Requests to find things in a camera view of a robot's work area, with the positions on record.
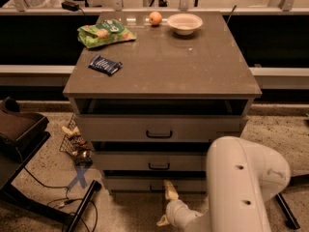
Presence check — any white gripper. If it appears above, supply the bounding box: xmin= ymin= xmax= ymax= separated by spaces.
xmin=156 ymin=180 xmax=203 ymax=229

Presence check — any grey drawer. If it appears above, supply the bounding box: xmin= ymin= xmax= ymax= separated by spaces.
xmin=74 ymin=115 xmax=247 ymax=142
xmin=102 ymin=178 xmax=207 ymax=192
xmin=92 ymin=152 xmax=206 ymax=171

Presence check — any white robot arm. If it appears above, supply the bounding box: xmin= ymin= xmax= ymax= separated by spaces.
xmin=157 ymin=136 xmax=291 ymax=232

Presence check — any grey drawer cabinet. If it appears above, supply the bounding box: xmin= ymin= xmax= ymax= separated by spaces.
xmin=64 ymin=12 xmax=262 ymax=181

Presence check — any blue tape cross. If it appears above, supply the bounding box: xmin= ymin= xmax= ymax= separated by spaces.
xmin=68 ymin=162 xmax=92 ymax=189

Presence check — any black stand leg right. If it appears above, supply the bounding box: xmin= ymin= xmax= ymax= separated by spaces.
xmin=275 ymin=174 xmax=309 ymax=230

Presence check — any blue snack packet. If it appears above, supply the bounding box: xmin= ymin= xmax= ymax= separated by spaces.
xmin=89 ymin=55 xmax=123 ymax=76

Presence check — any black stand left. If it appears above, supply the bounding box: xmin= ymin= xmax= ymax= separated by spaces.
xmin=0 ymin=98 xmax=101 ymax=232

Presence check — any white bowl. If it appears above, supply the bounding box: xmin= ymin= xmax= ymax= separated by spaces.
xmin=167 ymin=14 xmax=203 ymax=36

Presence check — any green snack bag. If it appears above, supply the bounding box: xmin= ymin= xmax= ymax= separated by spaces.
xmin=77 ymin=19 xmax=136 ymax=49

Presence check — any orange fruit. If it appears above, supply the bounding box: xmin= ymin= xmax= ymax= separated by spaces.
xmin=149 ymin=12 xmax=162 ymax=26

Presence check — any black power adapter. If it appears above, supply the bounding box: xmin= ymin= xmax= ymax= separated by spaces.
xmin=62 ymin=1 xmax=79 ymax=12

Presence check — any black floor cable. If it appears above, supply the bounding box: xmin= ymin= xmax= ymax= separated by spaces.
xmin=22 ymin=166 xmax=98 ymax=232

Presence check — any wire basket with items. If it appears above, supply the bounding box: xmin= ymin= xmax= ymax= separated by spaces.
xmin=60 ymin=118 xmax=93 ymax=164

